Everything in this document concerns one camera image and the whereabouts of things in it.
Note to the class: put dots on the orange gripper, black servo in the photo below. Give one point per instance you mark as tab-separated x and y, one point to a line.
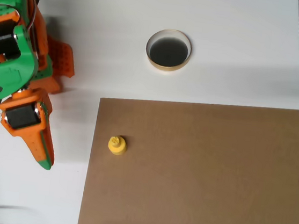
21	119

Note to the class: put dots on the small yellow plastic peg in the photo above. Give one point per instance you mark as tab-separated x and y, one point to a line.
117	147

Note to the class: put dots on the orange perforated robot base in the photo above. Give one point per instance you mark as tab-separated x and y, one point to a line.
62	58

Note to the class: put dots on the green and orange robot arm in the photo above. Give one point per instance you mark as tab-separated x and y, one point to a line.
11	72

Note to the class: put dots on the round dish with dark bottom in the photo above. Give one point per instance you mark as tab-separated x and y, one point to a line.
168	52

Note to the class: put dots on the brown rectangular hardboard sheet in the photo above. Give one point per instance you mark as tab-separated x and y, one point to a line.
194	171

